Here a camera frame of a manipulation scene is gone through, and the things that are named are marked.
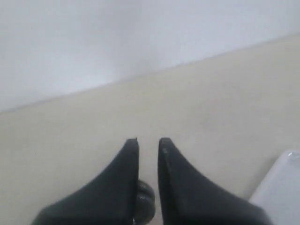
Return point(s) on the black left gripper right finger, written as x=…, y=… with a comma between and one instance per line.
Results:
x=189, y=198

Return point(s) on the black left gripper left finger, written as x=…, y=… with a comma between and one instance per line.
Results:
x=109, y=199

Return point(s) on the black weight plate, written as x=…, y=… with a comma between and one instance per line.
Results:
x=145, y=208

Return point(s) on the white rectangular tray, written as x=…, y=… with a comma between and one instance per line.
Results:
x=279, y=191

